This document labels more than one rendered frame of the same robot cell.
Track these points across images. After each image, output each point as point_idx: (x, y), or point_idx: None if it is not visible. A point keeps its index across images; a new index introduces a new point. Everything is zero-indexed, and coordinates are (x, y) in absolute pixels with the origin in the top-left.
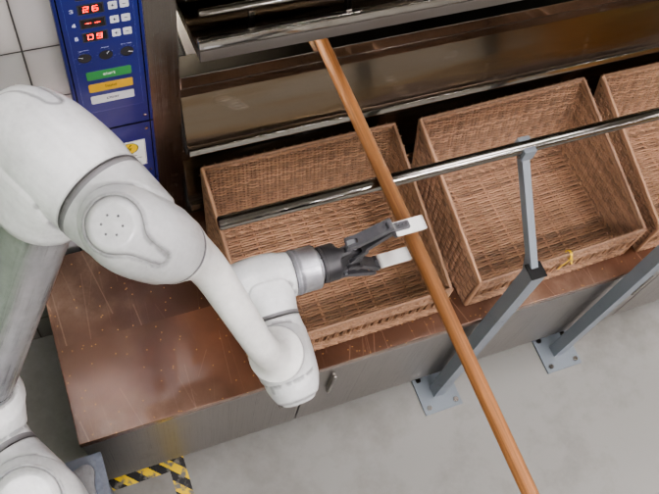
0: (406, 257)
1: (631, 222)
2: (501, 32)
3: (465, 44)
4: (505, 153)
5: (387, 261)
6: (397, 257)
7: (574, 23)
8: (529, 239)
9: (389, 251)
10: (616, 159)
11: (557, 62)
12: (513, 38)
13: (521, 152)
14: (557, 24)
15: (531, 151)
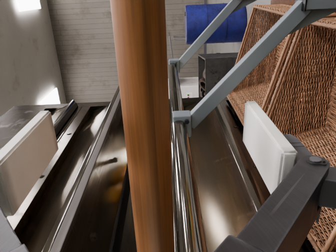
0: (248, 115)
1: (310, 33)
2: (207, 219)
3: (217, 245)
4: (173, 133)
5: (268, 151)
6: (255, 135)
7: (203, 174)
8: (267, 36)
9: (259, 171)
10: (278, 83)
11: (235, 168)
12: (213, 208)
13: (175, 122)
14: (204, 183)
15: (172, 114)
